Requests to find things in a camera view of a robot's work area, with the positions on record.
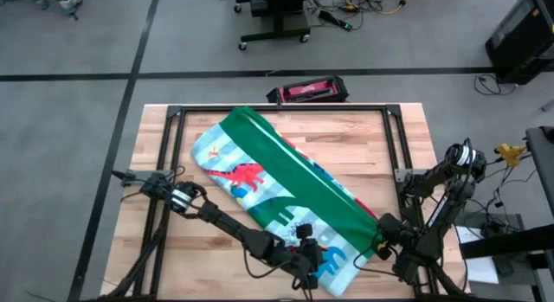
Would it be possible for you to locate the black coiled floor cable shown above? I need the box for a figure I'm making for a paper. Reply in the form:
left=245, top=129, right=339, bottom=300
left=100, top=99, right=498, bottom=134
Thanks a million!
left=473, top=73, right=519, bottom=97

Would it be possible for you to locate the black rolling stand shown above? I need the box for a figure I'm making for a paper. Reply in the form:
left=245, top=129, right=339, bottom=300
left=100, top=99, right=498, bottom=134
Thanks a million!
left=233, top=0, right=312, bottom=52

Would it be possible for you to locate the black power adapter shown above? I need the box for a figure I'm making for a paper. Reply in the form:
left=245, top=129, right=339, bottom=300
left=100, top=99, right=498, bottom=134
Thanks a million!
left=480, top=221, right=512, bottom=239

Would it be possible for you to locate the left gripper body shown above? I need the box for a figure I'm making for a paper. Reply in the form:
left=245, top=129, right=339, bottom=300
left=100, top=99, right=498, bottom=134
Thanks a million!
left=296, top=237, right=325, bottom=290

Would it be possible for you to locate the dinosaur print towel green border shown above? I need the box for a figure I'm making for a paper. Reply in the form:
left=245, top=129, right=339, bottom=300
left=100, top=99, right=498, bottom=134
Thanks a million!
left=190, top=106, right=384, bottom=299

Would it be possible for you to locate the large black equipment case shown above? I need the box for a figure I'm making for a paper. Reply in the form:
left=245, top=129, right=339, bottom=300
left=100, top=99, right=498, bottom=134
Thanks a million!
left=484, top=0, right=554, bottom=86

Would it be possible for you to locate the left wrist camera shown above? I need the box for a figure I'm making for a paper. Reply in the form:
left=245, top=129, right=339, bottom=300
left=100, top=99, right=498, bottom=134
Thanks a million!
left=295, top=222, right=315, bottom=241

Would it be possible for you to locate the white paper sheet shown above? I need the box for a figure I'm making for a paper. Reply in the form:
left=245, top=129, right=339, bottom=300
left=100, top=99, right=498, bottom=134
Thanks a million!
left=456, top=226, right=500, bottom=286

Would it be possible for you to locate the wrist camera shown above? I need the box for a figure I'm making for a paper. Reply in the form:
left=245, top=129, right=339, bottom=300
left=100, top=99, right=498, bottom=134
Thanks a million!
left=295, top=222, right=315, bottom=241
left=391, top=254, right=419, bottom=282

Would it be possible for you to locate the black power strip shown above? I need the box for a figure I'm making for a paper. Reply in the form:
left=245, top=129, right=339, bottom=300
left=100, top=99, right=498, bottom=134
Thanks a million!
left=318, top=10, right=354, bottom=33

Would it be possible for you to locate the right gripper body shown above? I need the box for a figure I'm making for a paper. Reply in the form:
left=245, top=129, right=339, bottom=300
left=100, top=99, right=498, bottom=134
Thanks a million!
left=376, top=213, right=410, bottom=260

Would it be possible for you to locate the black metal table frame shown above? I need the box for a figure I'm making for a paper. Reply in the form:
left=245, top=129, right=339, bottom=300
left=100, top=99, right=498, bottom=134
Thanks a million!
left=129, top=103, right=460, bottom=302

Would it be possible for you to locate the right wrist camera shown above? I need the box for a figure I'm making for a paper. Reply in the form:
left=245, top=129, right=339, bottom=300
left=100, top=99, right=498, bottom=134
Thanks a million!
left=391, top=254, right=419, bottom=282

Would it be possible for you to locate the red and black tool case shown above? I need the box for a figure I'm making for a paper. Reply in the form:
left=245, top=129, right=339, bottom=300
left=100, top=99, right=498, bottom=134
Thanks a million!
left=266, top=75, right=350, bottom=105

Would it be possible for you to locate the black cable tangle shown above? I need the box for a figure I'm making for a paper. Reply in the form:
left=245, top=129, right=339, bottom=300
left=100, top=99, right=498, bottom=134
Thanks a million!
left=304, top=0, right=386, bottom=18

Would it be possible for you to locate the yellow cable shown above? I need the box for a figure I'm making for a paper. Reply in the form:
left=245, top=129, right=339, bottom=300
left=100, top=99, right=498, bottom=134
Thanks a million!
left=344, top=0, right=409, bottom=16

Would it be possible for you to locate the person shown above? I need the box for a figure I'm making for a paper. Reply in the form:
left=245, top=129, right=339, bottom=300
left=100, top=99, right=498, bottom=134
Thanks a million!
left=25, top=0, right=86, bottom=21

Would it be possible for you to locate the black side desk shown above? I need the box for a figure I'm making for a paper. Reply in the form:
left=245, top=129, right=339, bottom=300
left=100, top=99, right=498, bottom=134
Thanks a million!
left=458, top=126, right=554, bottom=268

